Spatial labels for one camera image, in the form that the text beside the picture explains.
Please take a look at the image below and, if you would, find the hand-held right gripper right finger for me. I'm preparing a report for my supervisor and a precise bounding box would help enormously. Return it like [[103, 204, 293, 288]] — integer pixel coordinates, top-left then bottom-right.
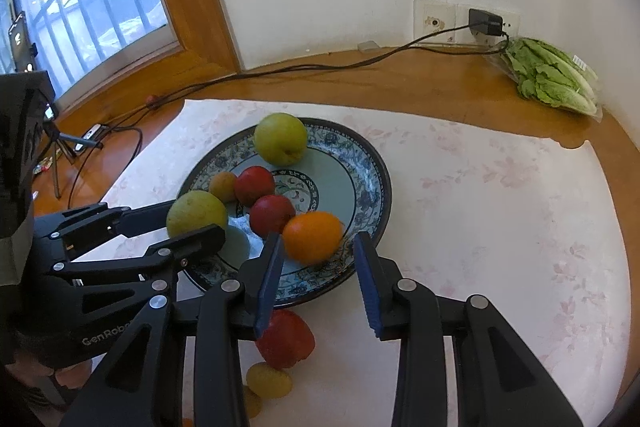
[[353, 231, 583, 427]]

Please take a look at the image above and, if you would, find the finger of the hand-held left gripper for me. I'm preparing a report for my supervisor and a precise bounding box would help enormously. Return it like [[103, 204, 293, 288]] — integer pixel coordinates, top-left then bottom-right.
[[34, 201, 174, 254], [51, 223, 228, 294]]

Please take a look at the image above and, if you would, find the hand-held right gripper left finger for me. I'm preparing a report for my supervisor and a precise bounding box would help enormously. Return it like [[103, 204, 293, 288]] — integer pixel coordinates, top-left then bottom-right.
[[60, 232, 287, 427]]

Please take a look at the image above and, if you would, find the large green round fruit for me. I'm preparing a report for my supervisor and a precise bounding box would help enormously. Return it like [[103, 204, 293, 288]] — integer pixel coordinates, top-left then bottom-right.
[[166, 190, 229, 239]]

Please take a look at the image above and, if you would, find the large red apple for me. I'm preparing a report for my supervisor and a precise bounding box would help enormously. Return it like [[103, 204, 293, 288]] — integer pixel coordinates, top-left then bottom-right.
[[255, 309, 316, 370]]

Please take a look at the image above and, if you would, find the small brown round fruit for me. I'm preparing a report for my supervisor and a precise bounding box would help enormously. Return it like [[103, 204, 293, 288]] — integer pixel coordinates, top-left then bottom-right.
[[208, 171, 239, 202], [242, 385, 262, 419], [245, 362, 293, 399]]

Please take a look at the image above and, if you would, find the small red apple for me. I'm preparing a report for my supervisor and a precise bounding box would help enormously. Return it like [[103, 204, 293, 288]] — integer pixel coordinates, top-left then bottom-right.
[[234, 166, 276, 208], [249, 194, 297, 239]]

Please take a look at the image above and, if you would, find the blue floral ceramic plate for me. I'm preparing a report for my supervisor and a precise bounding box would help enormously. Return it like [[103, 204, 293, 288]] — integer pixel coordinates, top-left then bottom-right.
[[175, 118, 392, 309]]

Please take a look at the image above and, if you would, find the green apple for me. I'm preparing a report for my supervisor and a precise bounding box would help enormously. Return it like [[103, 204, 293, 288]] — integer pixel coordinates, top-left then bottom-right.
[[253, 112, 308, 166]]

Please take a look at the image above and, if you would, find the person's left hand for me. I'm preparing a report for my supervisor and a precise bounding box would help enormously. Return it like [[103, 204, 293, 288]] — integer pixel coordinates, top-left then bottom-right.
[[50, 358, 96, 390]]

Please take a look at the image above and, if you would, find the small silver device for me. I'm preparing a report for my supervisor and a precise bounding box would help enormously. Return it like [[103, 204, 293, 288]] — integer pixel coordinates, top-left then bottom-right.
[[74, 124, 107, 156]]

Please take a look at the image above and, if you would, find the small black tripod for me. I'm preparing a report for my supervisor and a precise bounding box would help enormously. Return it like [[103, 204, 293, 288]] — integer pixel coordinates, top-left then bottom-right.
[[44, 119, 104, 200]]

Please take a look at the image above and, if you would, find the white floral tablecloth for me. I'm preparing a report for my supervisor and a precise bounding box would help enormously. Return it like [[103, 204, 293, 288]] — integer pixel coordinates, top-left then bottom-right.
[[100, 99, 632, 427]]

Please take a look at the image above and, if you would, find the phone on tripod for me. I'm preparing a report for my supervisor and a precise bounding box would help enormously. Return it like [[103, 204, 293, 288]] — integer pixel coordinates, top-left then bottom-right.
[[9, 11, 40, 72]]

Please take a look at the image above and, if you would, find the bagged green lettuce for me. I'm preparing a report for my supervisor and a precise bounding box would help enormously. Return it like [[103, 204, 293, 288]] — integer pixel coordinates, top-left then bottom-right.
[[501, 37, 601, 116]]

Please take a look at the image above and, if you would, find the black plug-in charger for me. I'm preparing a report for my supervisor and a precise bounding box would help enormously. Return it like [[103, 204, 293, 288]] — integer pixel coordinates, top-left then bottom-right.
[[468, 8, 505, 36]]

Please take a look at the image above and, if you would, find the white power outlet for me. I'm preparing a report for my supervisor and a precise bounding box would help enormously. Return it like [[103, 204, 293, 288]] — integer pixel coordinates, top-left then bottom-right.
[[456, 4, 521, 48]]

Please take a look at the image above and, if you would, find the black cable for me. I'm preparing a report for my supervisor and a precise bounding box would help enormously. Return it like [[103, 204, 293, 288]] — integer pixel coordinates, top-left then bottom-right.
[[67, 24, 511, 208]]

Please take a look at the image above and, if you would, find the white wall socket plate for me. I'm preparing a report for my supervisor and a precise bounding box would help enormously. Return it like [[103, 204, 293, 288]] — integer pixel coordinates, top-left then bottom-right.
[[413, 0, 458, 45]]

